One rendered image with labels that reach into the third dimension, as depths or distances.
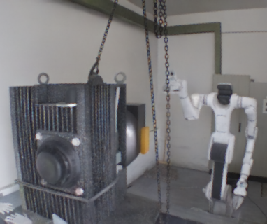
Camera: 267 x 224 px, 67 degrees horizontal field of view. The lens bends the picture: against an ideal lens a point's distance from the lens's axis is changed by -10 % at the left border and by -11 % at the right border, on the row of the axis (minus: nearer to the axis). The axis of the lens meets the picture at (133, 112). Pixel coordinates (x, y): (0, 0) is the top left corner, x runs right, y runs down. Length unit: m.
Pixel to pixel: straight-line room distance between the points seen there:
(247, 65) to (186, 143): 1.80
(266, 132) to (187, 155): 1.53
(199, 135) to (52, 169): 3.44
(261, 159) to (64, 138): 3.34
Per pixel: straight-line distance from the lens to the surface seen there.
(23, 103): 1.20
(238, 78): 3.73
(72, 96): 0.97
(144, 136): 1.35
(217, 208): 2.53
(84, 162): 0.99
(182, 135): 4.28
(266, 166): 3.94
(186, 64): 4.17
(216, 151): 1.95
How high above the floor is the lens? 1.62
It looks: 8 degrees down
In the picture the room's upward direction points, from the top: straight up
